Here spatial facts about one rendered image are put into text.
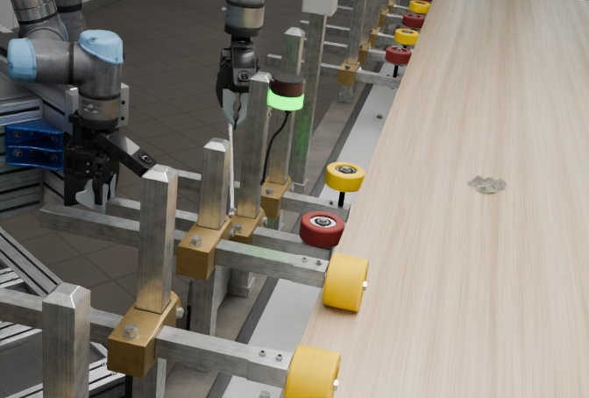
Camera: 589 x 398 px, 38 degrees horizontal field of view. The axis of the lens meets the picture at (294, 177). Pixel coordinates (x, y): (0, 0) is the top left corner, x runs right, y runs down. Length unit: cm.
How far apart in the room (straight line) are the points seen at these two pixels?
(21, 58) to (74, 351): 76
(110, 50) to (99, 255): 173
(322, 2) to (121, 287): 143
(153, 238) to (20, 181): 91
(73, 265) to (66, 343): 225
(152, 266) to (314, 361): 24
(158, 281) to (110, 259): 205
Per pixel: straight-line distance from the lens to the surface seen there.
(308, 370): 106
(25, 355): 235
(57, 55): 154
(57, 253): 320
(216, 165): 130
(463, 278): 146
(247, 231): 156
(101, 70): 154
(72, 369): 90
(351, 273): 127
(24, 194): 198
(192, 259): 129
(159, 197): 106
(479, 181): 182
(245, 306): 166
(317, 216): 157
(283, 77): 151
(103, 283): 303
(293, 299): 185
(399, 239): 154
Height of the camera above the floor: 160
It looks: 24 degrees down
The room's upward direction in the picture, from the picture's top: 7 degrees clockwise
